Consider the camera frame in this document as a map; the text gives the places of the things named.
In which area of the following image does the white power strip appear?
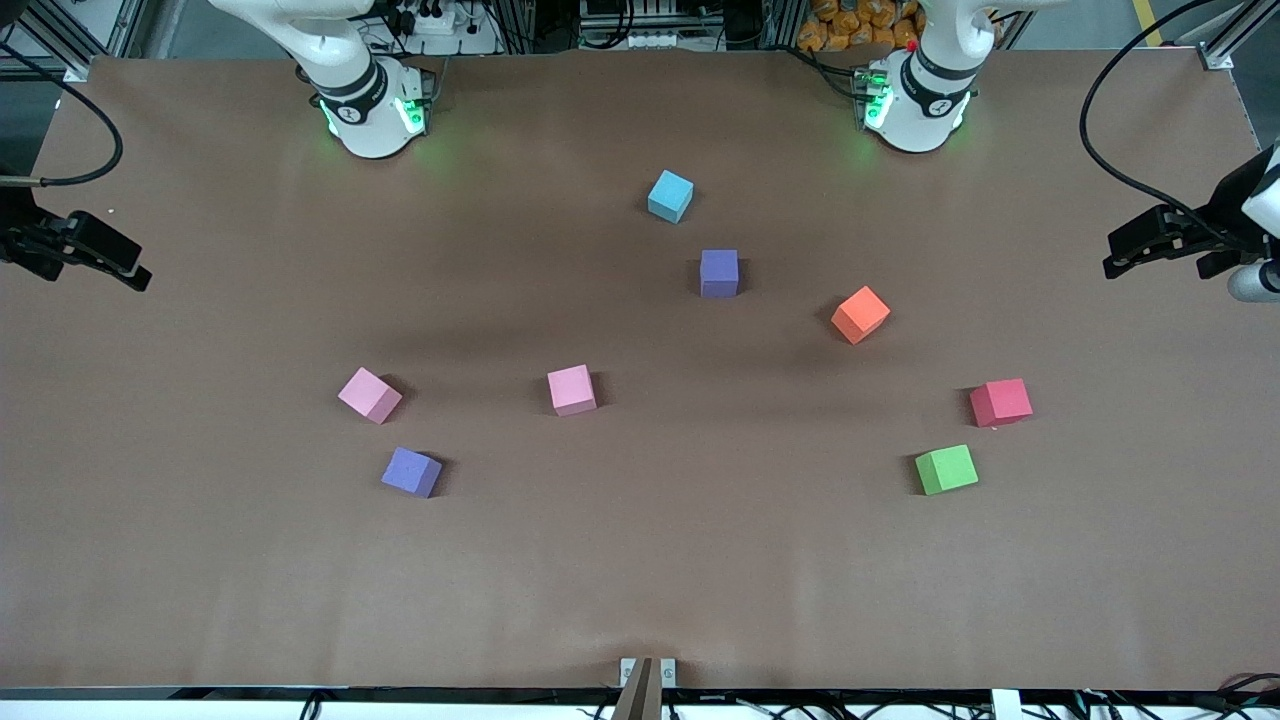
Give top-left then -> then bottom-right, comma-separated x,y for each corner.
400,3 -> 459,36

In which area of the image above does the small metal bracket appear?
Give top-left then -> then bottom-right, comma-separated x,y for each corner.
619,657 -> 678,689

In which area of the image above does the orange foam cube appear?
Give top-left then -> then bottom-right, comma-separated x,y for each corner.
831,285 -> 891,345

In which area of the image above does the purple foam cube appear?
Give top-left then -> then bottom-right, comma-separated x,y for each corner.
700,249 -> 740,299
381,446 -> 443,499

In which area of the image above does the equipment rack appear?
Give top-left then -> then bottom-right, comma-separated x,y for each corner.
578,0 -> 691,51

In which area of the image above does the green foam cube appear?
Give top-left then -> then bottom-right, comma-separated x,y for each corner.
915,444 -> 979,496

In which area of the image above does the red foam cube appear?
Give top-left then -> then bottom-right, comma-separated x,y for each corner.
969,378 -> 1033,429

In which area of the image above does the light blue foam cube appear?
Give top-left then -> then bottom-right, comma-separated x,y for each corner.
648,170 -> 695,224

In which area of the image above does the brown wooden post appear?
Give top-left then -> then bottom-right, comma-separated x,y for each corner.
612,657 -> 663,720

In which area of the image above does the bag of orange items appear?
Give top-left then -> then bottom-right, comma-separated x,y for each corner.
797,0 -> 926,53

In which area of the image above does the pink foam cube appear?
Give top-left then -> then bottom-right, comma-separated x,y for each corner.
547,365 -> 598,417
338,367 -> 403,425

